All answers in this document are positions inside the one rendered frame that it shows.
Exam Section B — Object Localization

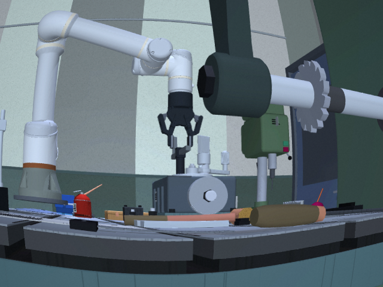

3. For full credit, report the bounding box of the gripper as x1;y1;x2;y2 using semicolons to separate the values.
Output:
157;91;205;149

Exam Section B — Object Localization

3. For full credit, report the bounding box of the black T-wrench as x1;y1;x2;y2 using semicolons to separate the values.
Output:
170;145;192;175

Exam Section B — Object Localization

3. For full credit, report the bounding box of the grey crank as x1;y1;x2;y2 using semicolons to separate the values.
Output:
208;150;232;176

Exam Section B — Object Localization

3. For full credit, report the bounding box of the grey dividing head body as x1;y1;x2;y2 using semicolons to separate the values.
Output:
151;175;238;215

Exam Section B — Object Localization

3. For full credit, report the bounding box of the grey round index plate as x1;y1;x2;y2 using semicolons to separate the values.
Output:
188;176;229;215

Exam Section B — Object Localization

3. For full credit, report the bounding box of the dark green milling overarm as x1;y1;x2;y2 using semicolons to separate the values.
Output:
197;0;272;118

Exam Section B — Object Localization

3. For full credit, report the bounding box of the green drill press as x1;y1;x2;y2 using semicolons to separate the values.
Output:
240;104;293;207

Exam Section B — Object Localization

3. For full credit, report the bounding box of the grey flat bar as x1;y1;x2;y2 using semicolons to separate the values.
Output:
133;219;230;229

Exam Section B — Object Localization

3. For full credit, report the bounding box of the white arbor shaft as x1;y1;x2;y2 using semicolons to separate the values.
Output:
269;74;383;117

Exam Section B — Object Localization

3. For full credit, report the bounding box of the wooden box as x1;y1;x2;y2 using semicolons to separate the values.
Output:
104;209;125;222

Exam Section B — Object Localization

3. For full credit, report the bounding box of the red oil can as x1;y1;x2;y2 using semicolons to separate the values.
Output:
72;184;104;218

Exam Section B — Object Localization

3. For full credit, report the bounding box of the grey toothed milling cutter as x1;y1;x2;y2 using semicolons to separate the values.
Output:
294;59;332;134

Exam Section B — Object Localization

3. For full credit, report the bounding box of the brown cylinder mallet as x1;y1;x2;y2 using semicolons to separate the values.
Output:
249;204;327;228

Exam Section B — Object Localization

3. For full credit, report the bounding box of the black rectangular block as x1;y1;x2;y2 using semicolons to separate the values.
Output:
69;218;99;233

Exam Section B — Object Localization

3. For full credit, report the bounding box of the blue vise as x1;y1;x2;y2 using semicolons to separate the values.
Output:
54;194;75;215

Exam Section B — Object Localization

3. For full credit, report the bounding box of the grey slotted machine table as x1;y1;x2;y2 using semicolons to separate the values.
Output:
0;205;383;274

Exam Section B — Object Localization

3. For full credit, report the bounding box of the pink oil can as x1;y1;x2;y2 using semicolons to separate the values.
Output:
311;188;326;207

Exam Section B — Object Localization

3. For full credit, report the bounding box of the black flat bar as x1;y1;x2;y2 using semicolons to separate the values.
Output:
337;202;364;212

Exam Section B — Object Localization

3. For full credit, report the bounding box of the black box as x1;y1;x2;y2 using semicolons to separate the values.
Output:
0;186;10;212

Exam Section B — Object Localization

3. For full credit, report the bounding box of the grey spindle lock post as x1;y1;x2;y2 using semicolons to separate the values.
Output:
196;135;212;175

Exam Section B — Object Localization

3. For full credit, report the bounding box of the blue wall board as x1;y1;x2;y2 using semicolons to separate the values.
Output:
285;44;342;201

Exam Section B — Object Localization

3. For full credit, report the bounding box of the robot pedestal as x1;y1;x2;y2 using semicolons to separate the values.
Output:
13;169;69;206

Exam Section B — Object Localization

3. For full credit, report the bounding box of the white stand post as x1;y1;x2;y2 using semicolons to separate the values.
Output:
0;108;7;187

